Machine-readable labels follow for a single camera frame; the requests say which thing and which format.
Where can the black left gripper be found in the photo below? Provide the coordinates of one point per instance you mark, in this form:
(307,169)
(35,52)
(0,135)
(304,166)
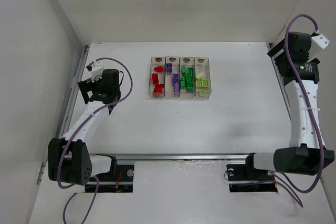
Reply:
(84,91)

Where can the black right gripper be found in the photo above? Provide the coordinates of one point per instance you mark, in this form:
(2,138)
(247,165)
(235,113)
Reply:
(277,53)

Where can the red large lego brick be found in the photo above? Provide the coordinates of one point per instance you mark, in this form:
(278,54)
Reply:
(159,88)

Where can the red arch lego brick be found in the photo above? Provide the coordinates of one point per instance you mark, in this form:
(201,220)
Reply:
(159,69)

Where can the purple slanted lego piece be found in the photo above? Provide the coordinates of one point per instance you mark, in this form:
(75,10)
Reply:
(176,88)

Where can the green square lego plate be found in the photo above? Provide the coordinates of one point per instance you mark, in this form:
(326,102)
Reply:
(182,84)

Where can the green small lego brick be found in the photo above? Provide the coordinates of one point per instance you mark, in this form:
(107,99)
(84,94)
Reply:
(190,87)

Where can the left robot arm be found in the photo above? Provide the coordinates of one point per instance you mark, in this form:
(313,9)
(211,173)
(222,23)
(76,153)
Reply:
(69,160)

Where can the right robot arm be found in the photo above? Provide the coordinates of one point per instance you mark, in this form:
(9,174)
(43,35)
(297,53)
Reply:
(303,154)

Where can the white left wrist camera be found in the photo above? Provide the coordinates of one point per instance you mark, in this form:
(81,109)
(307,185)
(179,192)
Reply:
(96,69)

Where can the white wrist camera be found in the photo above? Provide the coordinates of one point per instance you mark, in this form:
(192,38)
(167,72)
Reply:
(96,69)
(319,42)

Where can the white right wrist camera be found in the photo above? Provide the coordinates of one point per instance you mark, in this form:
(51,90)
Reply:
(319,42)

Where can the aluminium table edge rail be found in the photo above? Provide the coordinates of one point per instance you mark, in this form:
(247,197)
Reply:
(70,90)

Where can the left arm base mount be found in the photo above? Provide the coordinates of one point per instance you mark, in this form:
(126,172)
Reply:
(119,179)

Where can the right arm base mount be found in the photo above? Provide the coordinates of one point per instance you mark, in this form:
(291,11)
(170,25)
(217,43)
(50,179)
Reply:
(245,179)

